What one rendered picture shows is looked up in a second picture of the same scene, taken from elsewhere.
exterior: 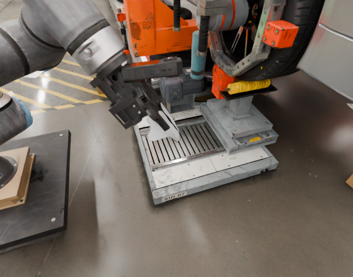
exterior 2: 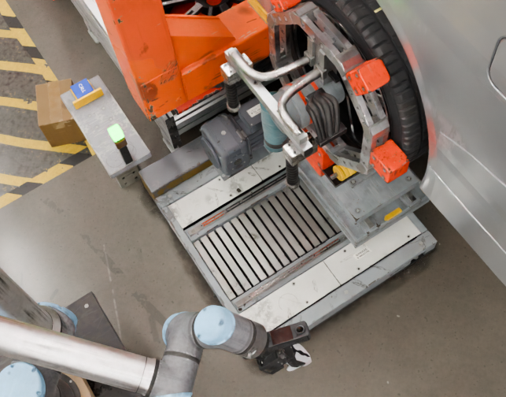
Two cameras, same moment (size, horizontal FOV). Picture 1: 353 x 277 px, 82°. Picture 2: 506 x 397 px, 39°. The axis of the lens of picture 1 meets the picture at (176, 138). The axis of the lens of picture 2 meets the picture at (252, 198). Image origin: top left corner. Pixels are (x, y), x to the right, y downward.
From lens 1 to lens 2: 1.57 m
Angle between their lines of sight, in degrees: 18
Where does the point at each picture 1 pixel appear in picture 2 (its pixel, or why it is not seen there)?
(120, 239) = not seen: outside the picture
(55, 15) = (231, 347)
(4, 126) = not seen: hidden behind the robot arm
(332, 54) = (447, 201)
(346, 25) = (451, 185)
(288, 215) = (456, 324)
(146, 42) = (169, 96)
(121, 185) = not seen: hidden behind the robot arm
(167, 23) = (199, 54)
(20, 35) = (194, 350)
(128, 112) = (273, 365)
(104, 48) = (259, 347)
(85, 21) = (248, 341)
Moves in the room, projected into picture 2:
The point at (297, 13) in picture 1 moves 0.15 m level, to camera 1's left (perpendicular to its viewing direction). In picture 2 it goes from (405, 141) to (354, 153)
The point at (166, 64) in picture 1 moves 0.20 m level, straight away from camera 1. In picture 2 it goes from (299, 339) to (274, 266)
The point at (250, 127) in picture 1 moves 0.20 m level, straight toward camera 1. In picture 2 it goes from (381, 198) to (374, 246)
